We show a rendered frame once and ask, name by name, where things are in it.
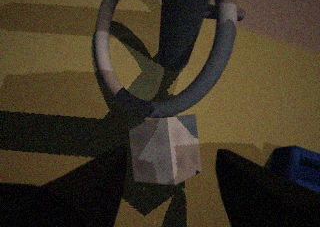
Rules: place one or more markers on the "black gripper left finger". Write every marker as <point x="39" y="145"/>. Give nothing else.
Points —
<point x="88" y="196"/>

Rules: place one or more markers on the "blue tray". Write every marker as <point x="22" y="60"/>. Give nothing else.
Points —
<point x="297" y="164"/>

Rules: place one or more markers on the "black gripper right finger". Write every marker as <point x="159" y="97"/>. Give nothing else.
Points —
<point x="254" y="196"/>

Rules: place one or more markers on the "grey metal cross-bar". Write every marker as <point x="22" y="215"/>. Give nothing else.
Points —
<point x="180" y="24"/>

